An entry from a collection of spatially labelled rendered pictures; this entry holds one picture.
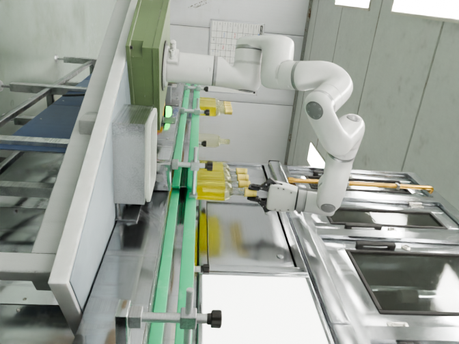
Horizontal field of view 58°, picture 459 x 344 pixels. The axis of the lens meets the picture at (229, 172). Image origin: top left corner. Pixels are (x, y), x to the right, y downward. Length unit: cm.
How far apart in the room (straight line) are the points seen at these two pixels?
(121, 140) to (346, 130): 60
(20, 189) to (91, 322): 80
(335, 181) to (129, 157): 62
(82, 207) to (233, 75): 67
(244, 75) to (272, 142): 642
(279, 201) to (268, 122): 615
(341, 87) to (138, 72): 57
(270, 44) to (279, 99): 623
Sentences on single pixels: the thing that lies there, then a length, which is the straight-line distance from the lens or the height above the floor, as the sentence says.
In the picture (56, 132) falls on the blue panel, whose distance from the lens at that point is 158.
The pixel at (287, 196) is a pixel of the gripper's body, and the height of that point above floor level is 128.
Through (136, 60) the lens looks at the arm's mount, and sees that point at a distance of 121.
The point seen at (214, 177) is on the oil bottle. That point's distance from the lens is 149.
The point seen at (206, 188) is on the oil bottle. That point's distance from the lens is 142.
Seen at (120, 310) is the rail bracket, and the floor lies 85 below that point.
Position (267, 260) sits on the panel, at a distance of 135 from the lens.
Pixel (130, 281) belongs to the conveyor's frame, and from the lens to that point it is 94.
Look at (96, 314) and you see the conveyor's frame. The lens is 87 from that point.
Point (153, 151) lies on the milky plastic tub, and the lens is 121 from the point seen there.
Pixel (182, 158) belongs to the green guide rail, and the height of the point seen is 91.
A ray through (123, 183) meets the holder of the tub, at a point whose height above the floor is 78.
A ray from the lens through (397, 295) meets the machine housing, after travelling 143.
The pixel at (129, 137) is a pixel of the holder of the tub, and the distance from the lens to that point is 103.
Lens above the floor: 95
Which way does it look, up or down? 5 degrees up
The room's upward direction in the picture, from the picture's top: 93 degrees clockwise
